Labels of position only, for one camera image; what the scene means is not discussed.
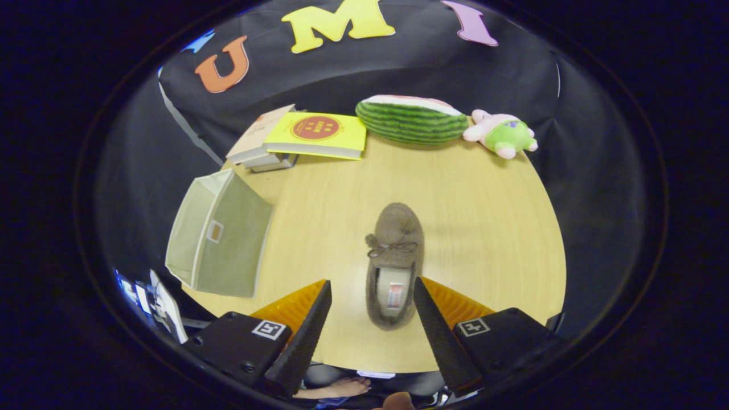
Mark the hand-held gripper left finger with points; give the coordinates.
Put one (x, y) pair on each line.
(302, 341)

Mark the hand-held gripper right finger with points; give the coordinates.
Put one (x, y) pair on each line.
(444, 341)

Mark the pale green fabric storage box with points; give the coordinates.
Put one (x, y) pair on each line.
(228, 245)

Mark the brown fuzzy slipper shoe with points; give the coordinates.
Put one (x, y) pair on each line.
(398, 228)

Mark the person's dark clothing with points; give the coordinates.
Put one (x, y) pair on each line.
(413, 382)

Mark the yellow book with red circle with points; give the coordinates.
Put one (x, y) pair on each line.
(316, 134)

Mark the beige book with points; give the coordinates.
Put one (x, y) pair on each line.
(259, 134)

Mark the pink and green plush toy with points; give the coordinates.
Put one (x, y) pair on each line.
(504, 136)

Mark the watermelon slice plush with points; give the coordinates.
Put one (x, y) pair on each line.
(410, 122)

